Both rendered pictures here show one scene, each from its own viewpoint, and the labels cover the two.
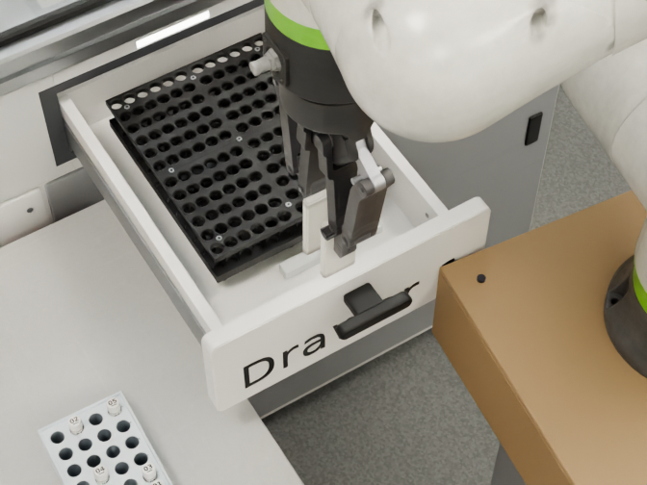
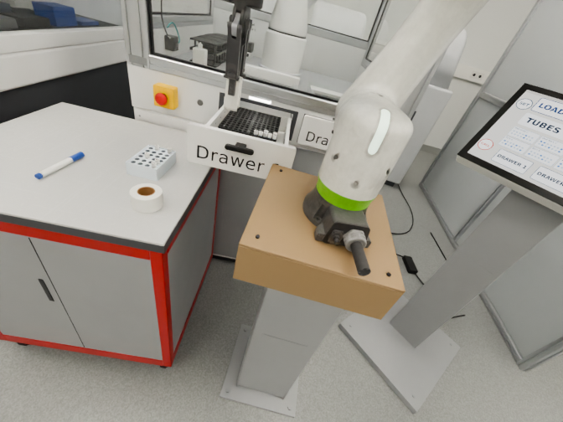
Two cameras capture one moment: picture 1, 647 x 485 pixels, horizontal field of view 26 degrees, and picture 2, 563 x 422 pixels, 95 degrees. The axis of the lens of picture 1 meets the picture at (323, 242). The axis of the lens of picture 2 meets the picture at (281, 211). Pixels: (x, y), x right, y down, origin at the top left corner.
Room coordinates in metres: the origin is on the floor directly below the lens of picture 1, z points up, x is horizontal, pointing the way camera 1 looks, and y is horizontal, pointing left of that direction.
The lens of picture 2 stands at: (0.18, -0.44, 1.20)
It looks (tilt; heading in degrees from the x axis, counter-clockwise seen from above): 37 degrees down; 25
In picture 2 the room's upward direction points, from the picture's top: 16 degrees clockwise
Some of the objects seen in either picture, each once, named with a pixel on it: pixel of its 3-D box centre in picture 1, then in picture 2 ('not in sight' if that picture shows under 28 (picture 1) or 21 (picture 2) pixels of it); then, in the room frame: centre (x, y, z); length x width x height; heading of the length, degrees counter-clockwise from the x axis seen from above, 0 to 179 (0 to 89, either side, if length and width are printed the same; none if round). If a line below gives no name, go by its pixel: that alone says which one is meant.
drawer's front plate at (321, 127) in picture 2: not in sight; (337, 138); (1.13, -0.13, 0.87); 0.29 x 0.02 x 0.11; 122
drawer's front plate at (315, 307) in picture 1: (349, 303); (240, 154); (0.69, -0.02, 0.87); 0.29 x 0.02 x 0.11; 122
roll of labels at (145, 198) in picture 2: not in sight; (147, 198); (0.46, 0.06, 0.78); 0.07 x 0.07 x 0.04
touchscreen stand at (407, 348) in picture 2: not in sight; (459, 279); (1.25, -0.79, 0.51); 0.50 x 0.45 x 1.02; 163
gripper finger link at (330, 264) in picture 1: (338, 243); (231, 94); (0.64, -0.01, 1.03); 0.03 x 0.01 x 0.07; 122
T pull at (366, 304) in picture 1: (366, 305); (240, 147); (0.67, -0.04, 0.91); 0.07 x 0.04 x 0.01; 122
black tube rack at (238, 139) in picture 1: (241, 159); (251, 130); (0.86, 0.08, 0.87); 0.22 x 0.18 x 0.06; 32
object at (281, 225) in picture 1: (293, 213); (247, 133); (0.77, 0.03, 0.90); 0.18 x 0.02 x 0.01; 122
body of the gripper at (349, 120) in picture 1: (332, 103); (242, 9); (0.66, -0.01, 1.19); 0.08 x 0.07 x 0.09; 32
